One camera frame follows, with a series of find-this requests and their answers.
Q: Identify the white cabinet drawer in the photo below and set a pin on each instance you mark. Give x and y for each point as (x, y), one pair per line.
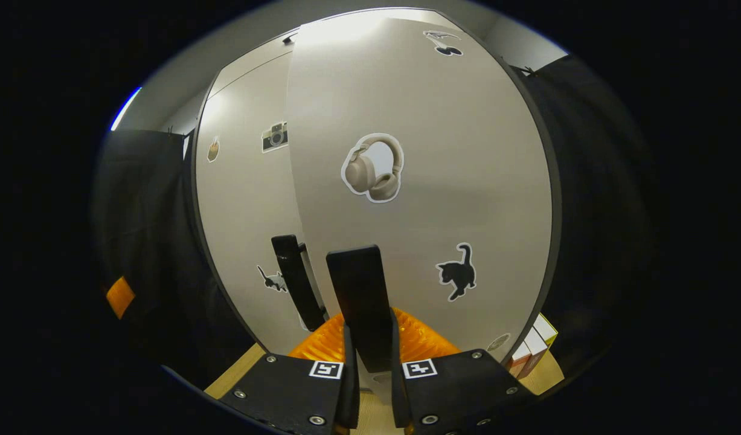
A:
(249, 69)

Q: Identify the ceiling light panel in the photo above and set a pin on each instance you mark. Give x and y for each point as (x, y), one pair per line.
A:
(125, 109)

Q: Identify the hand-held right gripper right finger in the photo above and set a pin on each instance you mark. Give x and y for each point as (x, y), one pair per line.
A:
(397, 393)

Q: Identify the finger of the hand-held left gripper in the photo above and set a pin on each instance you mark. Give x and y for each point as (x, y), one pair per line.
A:
(121, 297)

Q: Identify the dark brown book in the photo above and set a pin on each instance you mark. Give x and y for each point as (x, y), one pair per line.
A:
(534, 345)

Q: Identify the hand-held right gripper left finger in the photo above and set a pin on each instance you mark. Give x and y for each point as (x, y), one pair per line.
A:
(351, 393)

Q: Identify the row of black cloth clips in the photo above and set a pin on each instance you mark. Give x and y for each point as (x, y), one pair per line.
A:
(525, 70)

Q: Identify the cabinet door with headphones sticker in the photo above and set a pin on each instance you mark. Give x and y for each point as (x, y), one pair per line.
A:
(467, 181)

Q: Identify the cabinet door with camera sticker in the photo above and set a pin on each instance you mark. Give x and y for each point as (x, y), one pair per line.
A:
(237, 211)

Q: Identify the black backdrop cloth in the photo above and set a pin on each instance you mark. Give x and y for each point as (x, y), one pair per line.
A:
(587, 211)

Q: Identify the white double-door shoe cabinet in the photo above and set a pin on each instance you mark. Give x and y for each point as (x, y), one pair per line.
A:
(555, 193)

